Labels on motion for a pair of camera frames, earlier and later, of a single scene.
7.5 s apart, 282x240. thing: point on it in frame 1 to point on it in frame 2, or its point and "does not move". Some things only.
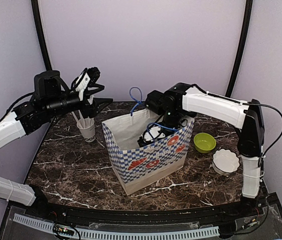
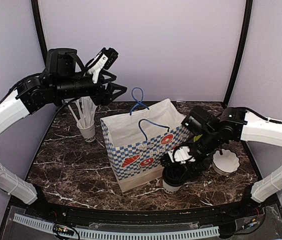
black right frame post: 247,19 does not move
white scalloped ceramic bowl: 225,162 does not move
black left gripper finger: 87,92 to 101,79
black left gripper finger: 99,103 to 112,87
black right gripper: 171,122 to 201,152
